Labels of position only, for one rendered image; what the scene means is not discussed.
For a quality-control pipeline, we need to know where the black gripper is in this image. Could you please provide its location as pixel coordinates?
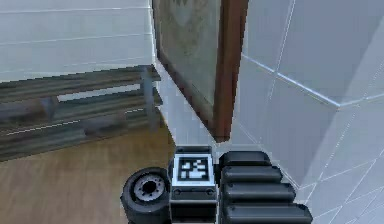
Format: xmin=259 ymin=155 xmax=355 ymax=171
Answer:
xmin=120 ymin=167 xmax=172 ymax=224

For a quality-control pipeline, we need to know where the dark grey slatted shelf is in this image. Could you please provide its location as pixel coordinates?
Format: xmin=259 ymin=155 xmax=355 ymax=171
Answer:
xmin=0 ymin=64 xmax=165 ymax=163

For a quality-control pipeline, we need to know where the brown framed wall picture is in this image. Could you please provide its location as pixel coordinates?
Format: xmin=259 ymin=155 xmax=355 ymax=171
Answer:
xmin=151 ymin=0 xmax=250 ymax=144

